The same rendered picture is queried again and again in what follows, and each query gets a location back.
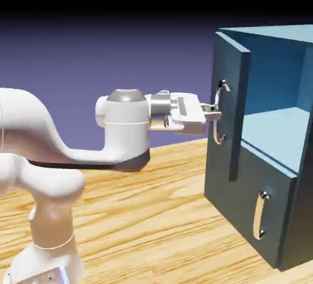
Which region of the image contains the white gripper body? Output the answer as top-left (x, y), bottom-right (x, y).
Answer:
top-left (169, 92), bottom-right (207, 136)

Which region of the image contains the curved metal door handle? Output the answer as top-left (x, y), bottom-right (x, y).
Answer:
top-left (252, 190), bottom-right (270, 241)
top-left (212, 79), bottom-right (231, 146)

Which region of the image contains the blue cabinet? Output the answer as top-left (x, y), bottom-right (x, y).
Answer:
top-left (204, 24), bottom-right (313, 272)

